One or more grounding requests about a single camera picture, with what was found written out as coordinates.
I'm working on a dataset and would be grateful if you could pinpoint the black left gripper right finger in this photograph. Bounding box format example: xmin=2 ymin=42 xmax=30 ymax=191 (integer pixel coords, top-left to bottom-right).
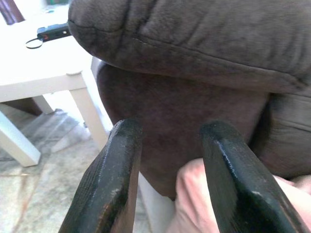
xmin=199 ymin=120 xmax=311 ymax=233

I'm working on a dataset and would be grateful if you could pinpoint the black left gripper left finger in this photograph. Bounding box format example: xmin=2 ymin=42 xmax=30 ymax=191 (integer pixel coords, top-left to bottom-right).
xmin=59 ymin=118 xmax=143 ymax=233

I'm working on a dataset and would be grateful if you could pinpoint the pink velvet pillow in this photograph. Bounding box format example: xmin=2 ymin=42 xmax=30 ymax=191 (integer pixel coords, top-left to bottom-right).
xmin=167 ymin=159 xmax=311 ymax=233

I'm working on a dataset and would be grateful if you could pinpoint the brown fabric sofa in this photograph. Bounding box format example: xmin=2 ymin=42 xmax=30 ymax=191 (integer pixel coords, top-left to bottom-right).
xmin=96 ymin=60 xmax=311 ymax=202

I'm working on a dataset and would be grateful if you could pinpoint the brown sofa seat cushion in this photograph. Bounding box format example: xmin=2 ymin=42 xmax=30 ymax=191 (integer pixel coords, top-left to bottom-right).
xmin=68 ymin=0 xmax=311 ymax=95

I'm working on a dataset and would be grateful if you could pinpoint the grey white patterned rug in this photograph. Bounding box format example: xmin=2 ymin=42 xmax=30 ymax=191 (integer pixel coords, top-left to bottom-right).
xmin=0 ymin=106 xmax=153 ymax=233

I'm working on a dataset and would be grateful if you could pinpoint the white low table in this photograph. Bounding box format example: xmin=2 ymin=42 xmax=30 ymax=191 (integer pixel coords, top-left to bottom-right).
xmin=0 ymin=0 xmax=109 ymax=168

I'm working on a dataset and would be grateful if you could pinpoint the black handheld device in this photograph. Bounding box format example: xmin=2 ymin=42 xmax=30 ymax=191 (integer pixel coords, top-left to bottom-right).
xmin=36 ymin=22 xmax=70 ymax=42

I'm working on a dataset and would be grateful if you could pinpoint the black key ring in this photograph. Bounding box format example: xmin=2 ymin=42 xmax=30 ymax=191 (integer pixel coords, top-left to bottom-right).
xmin=25 ymin=38 xmax=44 ymax=50

